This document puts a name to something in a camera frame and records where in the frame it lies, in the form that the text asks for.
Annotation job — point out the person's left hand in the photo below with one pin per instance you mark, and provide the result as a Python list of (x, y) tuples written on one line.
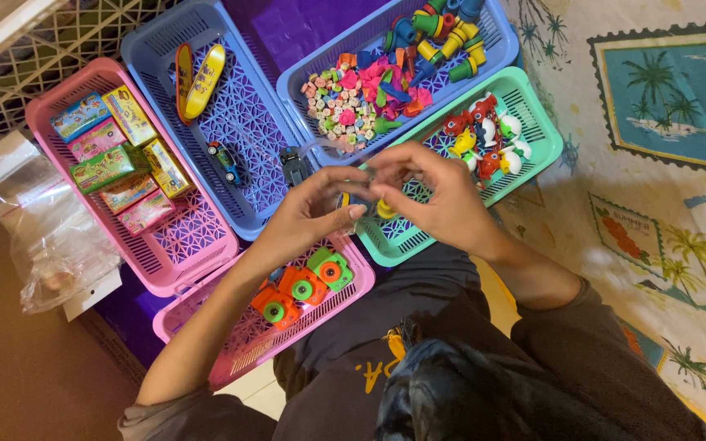
[(304, 214)]

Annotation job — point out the person's right hand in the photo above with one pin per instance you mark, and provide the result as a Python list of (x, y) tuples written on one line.
[(445, 202)]

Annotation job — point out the person's right fingers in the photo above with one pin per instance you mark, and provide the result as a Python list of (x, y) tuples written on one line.
[(399, 168)]

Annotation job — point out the small yellow toy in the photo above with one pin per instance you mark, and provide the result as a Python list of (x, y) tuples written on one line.
[(385, 210)]

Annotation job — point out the small clear plastic bag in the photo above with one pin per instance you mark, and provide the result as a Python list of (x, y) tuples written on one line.
[(328, 150)]

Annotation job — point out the pile of colourful balloons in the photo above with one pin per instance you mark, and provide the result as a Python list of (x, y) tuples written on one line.
[(383, 86)]

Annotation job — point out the pile of small colourful beads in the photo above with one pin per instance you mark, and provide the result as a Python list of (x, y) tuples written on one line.
[(334, 104)]

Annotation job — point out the pile of toy birds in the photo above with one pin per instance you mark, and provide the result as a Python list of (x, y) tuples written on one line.
[(488, 138)]

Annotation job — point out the black toy car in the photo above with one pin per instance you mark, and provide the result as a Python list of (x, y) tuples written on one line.
[(293, 168)]

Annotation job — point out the blue plastic basket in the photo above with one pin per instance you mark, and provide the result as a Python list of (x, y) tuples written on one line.
[(242, 116), (328, 52)]

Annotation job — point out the green plastic basket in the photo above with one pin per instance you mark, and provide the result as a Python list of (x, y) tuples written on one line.
[(531, 132)]

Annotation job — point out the pile of colourful toy stampers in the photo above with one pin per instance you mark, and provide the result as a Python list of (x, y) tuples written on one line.
[(445, 34)]

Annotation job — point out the purple cloth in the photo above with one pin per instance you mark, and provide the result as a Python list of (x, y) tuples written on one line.
[(304, 24)]

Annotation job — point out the blue toy car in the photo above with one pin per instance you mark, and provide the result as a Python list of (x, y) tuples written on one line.
[(225, 162)]

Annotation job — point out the person's dark clothed body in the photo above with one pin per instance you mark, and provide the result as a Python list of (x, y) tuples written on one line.
[(451, 367)]

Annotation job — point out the yellow finger skateboard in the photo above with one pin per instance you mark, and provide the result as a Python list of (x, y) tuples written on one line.
[(204, 83)]

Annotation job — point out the large pink plastic basket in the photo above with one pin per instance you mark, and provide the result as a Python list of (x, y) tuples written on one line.
[(190, 242)]

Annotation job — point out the small pink plastic basket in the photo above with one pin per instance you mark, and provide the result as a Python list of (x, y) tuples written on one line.
[(249, 343)]

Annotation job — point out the orange finger skateboard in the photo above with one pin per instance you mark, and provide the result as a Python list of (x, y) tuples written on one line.
[(183, 79)]

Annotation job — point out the palm tree patterned mat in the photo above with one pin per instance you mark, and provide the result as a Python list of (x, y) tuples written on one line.
[(653, 153)]

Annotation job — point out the group of colourful toy boxes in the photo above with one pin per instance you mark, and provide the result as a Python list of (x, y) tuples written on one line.
[(121, 160)]

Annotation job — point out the heap of clear plastic bags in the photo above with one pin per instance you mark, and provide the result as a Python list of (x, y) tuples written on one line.
[(52, 239)]

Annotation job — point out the white lattice rack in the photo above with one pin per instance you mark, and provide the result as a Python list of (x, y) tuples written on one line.
[(40, 55)]

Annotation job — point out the brown cardboard sheet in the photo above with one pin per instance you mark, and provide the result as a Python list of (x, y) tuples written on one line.
[(28, 361)]

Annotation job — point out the green toy camera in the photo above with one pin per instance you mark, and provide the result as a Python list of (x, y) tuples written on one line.
[(331, 268)]

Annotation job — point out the orange toy camera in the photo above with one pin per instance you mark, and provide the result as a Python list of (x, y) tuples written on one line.
[(274, 309), (303, 285)]

